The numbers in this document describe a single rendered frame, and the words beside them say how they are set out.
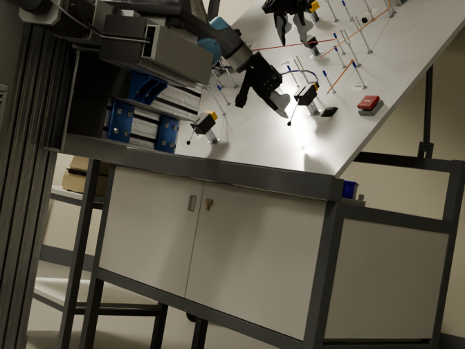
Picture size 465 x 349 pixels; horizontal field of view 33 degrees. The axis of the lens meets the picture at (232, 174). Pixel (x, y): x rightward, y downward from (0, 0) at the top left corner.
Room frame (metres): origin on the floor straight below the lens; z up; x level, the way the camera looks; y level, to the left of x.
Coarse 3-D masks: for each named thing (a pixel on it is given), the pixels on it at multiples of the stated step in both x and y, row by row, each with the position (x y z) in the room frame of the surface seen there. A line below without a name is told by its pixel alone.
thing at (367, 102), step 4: (368, 96) 2.30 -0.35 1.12; (372, 96) 2.29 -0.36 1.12; (376, 96) 2.28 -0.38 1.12; (364, 100) 2.30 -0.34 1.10; (368, 100) 2.29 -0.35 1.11; (372, 100) 2.28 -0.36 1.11; (376, 100) 2.28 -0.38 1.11; (360, 104) 2.29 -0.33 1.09; (364, 104) 2.28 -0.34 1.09; (368, 104) 2.27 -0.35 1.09; (372, 104) 2.27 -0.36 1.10; (360, 108) 2.29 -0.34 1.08; (364, 108) 2.28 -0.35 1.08; (368, 108) 2.27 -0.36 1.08
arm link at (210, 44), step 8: (192, 0) 2.11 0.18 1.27; (200, 0) 2.12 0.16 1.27; (192, 8) 2.11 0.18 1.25; (200, 8) 2.12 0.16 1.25; (200, 16) 2.11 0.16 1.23; (208, 24) 2.13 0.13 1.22; (200, 40) 2.11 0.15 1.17; (208, 40) 2.10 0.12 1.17; (208, 48) 2.10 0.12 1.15; (216, 48) 2.10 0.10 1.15; (216, 56) 2.10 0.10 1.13
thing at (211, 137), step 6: (204, 114) 2.59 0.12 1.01; (210, 114) 2.58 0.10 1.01; (198, 120) 2.58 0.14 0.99; (204, 120) 2.56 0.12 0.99; (210, 120) 2.58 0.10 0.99; (192, 126) 2.58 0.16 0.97; (198, 126) 2.56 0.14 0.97; (204, 126) 2.57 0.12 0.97; (210, 126) 2.58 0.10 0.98; (192, 132) 2.57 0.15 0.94; (198, 132) 2.59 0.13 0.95; (204, 132) 2.57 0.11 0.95; (210, 138) 2.61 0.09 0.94; (216, 138) 2.62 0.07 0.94
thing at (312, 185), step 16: (128, 160) 2.89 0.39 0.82; (144, 160) 2.81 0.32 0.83; (160, 160) 2.74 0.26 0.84; (176, 160) 2.67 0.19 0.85; (192, 160) 2.60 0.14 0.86; (208, 160) 2.54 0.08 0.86; (192, 176) 2.59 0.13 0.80; (208, 176) 2.53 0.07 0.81; (224, 176) 2.47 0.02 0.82; (240, 176) 2.42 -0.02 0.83; (256, 176) 2.36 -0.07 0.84; (272, 176) 2.31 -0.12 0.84; (288, 176) 2.26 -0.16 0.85; (304, 176) 2.21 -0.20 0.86; (320, 176) 2.17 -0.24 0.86; (288, 192) 2.25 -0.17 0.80; (304, 192) 2.20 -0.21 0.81; (320, 192) 2.16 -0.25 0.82; (336, 192) 2.16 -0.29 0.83
